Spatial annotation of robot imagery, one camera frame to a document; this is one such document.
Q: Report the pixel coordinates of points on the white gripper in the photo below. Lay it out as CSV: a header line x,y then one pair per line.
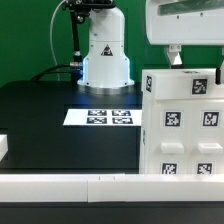
x,y
185,22

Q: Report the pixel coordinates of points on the white block with two tags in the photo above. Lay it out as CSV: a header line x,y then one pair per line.
x,y
171,84

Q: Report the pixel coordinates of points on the white door panel with knob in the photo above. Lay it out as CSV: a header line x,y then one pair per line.
x,y
207,138

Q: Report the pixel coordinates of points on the white panel with tag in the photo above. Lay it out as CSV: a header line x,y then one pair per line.
x,y
169,138

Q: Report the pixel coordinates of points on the white cabinet body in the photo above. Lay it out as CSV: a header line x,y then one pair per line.
x,y
147,106

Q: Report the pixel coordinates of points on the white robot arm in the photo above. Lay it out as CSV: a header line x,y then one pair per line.
x,y
105,68

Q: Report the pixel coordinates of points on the white tag base sheet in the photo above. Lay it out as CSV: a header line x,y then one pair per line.
x,y
103,117

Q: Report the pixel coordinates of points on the white front fence bar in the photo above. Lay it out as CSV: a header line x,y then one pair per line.
x,y
110,188

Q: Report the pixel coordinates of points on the white fence bar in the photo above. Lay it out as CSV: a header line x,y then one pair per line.
x,y
3,146
110,188

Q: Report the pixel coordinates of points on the white left fence bar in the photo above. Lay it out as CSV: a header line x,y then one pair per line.
x,y
3,146

